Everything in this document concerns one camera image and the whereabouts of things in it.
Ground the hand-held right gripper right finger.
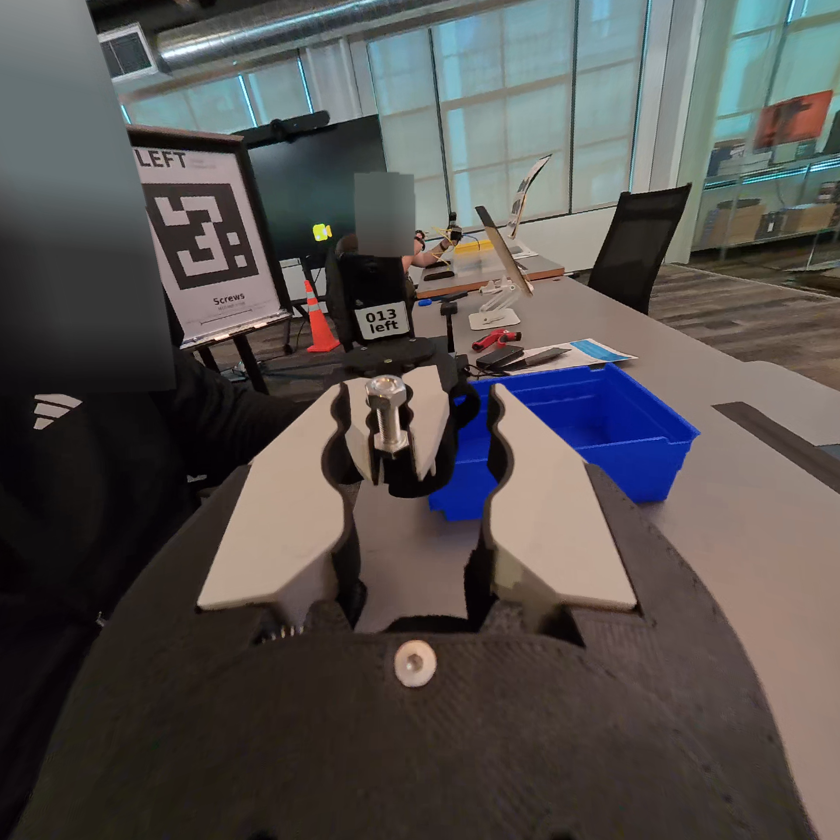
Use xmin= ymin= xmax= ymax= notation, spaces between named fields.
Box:
xmin=481 ymin=382 xmax=639 ymax=632

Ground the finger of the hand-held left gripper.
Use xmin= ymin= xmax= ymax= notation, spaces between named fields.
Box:
xmin=341 ymin=377 xmax=383 ymax=488
xmin=399 ymin=363 xmax=452 ymax=480

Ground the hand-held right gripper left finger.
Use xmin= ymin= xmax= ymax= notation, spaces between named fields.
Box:
xmin=197 ymin=382 xmax=366 ymax=626

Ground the silver hex bolt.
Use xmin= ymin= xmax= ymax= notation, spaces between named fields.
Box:
xmin=364 ymin=374 xmax=410 ymax=454

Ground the blue storage bin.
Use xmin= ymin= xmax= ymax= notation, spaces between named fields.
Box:
xmin=428 ymin=363 xmax=701 ymax=522

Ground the person's left forearm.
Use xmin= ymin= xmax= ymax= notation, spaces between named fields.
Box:
xmin=167 ymin=357 xmax=332 ymax=500

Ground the person's left hand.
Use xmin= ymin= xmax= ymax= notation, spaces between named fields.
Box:
xmin=339 ymin=428 xmax=455 ymax=501

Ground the orange traffic cone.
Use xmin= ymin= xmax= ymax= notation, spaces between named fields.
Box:
xmin=305 ymin=280 xmax=342 ymax=354

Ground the black t-shaped tool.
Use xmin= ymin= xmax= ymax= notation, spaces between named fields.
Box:
xmin=440 ymin=294 xmax=468 ymax=358

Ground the clear plastic container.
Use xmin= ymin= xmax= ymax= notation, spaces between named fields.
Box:
xmin=449 ymin=238 xmax=509 ymax=275

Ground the white board stand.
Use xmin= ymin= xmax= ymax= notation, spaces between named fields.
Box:
xmin=468 ymin=276 xmax=526 ymax=331

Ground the black easel stand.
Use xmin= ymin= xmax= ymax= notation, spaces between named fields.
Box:
xmin=187 ymin=311 xmax=296 ymax=395

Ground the large black display screen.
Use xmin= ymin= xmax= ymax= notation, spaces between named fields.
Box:
xmin=233 ymin=115 xmax=388 ymax=263

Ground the black flat card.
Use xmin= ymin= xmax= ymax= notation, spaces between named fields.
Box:
xmin=505 ymin=346 xmax=572 ymax=375

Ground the tilted wooden board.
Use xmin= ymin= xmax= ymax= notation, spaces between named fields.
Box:
xmin=476 ymin=205 xmax=534 ymax=296

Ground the brown edged desk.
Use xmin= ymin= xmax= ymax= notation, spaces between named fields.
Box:
xmin=416 ymin=239 xmax=565 ymax=299

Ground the framed marker sign board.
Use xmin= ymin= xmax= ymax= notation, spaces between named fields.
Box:
xmin=126 ymin=125 xmax=293 ymax=352

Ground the black video bar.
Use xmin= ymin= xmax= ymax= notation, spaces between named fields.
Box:
xmin=270 ymin=110 xmax=331 ymax=142

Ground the white and blue leaflet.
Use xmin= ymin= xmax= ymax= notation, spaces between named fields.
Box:
xmin=525 ymin=338 xmax=639 ymax=368

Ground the curved printed card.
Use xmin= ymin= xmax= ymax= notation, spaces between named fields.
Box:
xmin=508 ymin=154 xmax=553 ymax=240

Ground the dark table slot cover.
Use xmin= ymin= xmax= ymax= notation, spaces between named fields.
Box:
xmin=712 ymin=400 xmax=840 ymax=494

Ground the black office chair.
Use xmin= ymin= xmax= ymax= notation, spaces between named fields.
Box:
xmin=587 ymin=182 xmax=693 ymax=317

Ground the air vent grille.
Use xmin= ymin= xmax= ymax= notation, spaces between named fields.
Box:
xmin=98 ymin=21 xmax=157 ymax=81

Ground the storage shelf with boxes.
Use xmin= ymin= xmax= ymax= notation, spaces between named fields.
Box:
xmin=692 ymin=88 xmax=840 ymax=253

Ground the silver round air duct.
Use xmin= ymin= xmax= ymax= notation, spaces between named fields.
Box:
xmin=154 ymin=0 xmax=578 ymax=74

